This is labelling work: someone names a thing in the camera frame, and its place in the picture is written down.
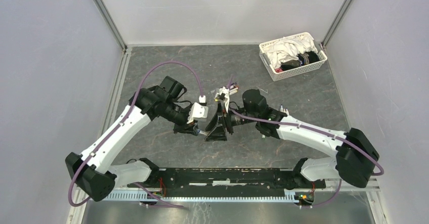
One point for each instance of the black cloth in basket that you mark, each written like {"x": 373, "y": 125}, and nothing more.
{"x": 302, "y": 60}

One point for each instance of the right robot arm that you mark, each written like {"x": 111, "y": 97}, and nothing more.
{"x": 350, "y": 156}

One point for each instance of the white plastic basket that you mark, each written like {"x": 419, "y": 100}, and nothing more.
{"x": 278, "y": 74}

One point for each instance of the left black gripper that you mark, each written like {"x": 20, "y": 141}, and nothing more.
{"x": 184, "y": 127}

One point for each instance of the white slotted cable duct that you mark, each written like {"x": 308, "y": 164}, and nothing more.
{"x": 141, "y": 195}

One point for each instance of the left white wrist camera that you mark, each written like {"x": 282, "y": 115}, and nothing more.
{"x": 199, "y": 111}

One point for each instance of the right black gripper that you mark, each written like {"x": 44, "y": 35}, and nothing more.
{"x": 218, "y": 133}

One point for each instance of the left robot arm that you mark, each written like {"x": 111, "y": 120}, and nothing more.
{"x": 92, "y": 169}

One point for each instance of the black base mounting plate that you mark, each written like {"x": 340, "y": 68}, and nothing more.
{"x": 228, "y": 182}

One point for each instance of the white cloth in basket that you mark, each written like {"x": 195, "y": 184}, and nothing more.
{"x": 288, "y": 48}

